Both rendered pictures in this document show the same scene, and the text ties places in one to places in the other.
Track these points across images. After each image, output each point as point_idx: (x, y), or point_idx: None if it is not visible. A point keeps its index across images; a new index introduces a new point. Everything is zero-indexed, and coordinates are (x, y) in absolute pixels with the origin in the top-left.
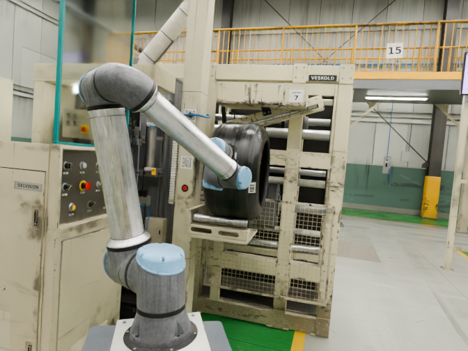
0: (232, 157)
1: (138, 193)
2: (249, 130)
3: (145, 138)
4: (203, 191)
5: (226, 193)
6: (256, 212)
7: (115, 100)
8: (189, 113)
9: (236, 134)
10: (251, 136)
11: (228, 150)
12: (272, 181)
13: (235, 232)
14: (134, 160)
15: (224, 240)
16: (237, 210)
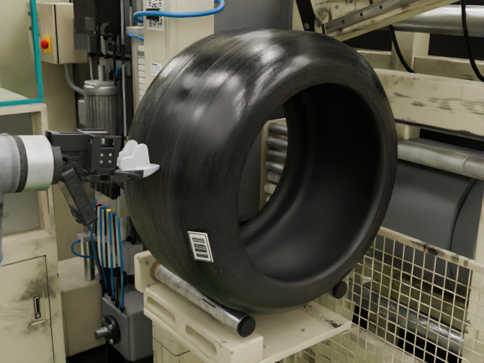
0: (88, 169)
1: (104, 189)
2: (224, 66)
3: (130, 62)
4: (273, 186)
5: (160, 247)
6: (261, 302)
7: None
8: (146, 11)
9: (189, 78)
10: (217, 87)
11: (2, 170)
12: (475, 173)
13: (262, 326)
14: None
15: (195, 351)
16: (201, 291)
